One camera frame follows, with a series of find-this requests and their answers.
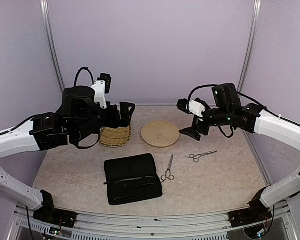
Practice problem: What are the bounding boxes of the thinning silver scissors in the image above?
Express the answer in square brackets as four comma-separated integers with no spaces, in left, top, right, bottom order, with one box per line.
[186,150,218,163]

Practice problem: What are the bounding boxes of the black zip tool case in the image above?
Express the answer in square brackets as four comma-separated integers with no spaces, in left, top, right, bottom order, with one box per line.
[104,153,163,206]

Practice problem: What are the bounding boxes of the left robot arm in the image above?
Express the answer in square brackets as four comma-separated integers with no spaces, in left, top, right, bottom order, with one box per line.
[0,67,136,223]

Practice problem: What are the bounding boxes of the cream round plate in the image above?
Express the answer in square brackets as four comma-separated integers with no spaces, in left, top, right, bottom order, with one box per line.
[141,120,180,148]

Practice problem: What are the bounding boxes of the aluminium front rail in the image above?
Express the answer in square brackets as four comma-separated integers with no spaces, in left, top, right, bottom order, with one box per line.
[7,202,299,240]

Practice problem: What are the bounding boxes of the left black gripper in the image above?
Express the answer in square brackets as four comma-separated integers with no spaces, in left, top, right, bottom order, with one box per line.
[74,101,136,143]

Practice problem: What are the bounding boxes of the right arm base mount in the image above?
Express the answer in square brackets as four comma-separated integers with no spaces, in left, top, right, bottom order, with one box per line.
[228,208,272,228]

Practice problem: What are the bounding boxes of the right aluminium frame post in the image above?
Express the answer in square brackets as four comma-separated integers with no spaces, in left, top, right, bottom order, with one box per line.
[238,0,262,92]

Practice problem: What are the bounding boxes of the left aluminium frame post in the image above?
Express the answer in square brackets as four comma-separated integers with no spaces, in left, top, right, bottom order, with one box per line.
[40,0,66,93]

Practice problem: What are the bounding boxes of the aluminium frame post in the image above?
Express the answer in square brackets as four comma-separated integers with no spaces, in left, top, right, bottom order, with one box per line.
[238,0,262,92]
[40,0,66,93]

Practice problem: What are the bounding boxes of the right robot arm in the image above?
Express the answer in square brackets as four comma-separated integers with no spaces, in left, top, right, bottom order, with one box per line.
[176,83,300,222]

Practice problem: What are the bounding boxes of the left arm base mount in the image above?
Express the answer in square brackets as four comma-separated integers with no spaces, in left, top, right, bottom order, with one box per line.
[33,208,78,229]

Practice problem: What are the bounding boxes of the straight silver scissors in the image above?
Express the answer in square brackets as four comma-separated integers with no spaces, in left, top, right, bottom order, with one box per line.
[160,154,175,183]

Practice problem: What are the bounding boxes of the woven bamboo tray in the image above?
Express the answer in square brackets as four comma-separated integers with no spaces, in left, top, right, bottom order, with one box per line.
[99,125,132,148]

